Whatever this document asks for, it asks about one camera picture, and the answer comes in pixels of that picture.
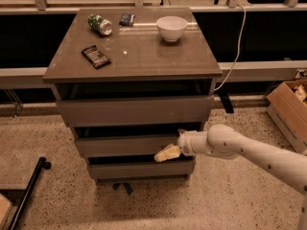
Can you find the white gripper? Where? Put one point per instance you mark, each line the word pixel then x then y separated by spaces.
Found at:
pixel 184 144

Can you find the grey drawer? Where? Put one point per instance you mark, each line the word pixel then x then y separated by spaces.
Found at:
pixel 146 169
pixel 139 111
pixel 123 145

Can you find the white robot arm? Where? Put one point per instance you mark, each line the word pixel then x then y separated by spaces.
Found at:
pixel 225 142

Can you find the grey bottom drawer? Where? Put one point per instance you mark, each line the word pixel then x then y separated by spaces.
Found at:
pixel 146 169

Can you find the grey top drawer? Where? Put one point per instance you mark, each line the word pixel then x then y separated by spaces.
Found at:
pixel 139 111

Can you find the grey drawer cabinet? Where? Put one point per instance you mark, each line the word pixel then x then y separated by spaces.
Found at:
pixel 142 65

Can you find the white ceramic bowl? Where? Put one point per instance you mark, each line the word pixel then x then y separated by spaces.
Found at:
pixel 171 28

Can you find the cardboard box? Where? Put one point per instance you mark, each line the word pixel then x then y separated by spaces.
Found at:
pixel 289 112

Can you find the black snack packet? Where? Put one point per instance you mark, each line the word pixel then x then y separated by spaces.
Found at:
pixel 95 57

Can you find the black metal leg with caster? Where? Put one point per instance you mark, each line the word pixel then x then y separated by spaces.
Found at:
pixel 42 164

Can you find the dark blue snack packet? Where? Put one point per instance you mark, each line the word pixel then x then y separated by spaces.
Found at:
pixel 127 19

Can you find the green soda can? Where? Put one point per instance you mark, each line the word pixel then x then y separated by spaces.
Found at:
pixel 99 24

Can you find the metal railing frame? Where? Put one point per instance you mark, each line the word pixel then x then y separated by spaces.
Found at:
pixel 153 2

